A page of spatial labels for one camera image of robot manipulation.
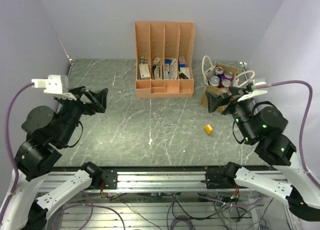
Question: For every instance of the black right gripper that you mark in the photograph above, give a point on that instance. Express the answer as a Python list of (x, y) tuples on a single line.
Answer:
[(214, 100)]

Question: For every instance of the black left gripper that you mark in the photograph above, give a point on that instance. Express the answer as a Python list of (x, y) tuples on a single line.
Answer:
[(100, 96)]

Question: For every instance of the purple soda can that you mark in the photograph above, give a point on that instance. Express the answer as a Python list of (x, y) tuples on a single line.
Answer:
[(228, 75), (214, 81)]

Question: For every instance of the brown canvas bag white handles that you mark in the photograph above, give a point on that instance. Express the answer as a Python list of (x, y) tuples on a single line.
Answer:
[(207, 69)]

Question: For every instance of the black yellow beverage can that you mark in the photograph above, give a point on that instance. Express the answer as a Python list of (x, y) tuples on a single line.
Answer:
[(218, 71)]

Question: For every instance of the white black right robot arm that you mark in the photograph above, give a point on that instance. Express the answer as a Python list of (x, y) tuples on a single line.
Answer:
[(262, 125)]

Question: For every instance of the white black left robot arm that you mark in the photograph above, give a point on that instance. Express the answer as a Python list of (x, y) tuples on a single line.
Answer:
[(47, 132)]

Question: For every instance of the silver top red can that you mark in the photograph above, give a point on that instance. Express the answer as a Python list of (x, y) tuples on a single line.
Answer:
[(224, 90)]

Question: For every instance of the red cola can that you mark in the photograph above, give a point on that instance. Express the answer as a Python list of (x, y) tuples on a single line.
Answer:
[(225, 83)]

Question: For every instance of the small yellow block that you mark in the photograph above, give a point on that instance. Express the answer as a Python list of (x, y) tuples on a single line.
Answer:
[(208, 129)]

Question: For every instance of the white box black item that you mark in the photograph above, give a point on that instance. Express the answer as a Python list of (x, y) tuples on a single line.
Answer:
[(184, 71)]

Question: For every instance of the white blue packet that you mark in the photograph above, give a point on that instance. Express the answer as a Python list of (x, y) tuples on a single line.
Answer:
[(171, 69)]

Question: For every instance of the white red box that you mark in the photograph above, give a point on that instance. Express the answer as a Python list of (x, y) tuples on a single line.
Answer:
[(144, 72)]

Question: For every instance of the orange plastic file organizer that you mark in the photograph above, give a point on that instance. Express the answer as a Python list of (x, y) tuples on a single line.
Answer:
[(167, 40)]

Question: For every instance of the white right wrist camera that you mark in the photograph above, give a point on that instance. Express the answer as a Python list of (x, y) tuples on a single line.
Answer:
[(255, 88)]

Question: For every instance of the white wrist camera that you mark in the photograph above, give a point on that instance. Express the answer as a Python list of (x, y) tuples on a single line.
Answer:
[(56, 85), (255, 88)]

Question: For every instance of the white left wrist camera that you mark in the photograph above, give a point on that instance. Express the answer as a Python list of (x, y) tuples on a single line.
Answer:
[(56, 85)]

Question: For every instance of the aluminium frame rail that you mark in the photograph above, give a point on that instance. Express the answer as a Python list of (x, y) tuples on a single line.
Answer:
[(156, 181)]

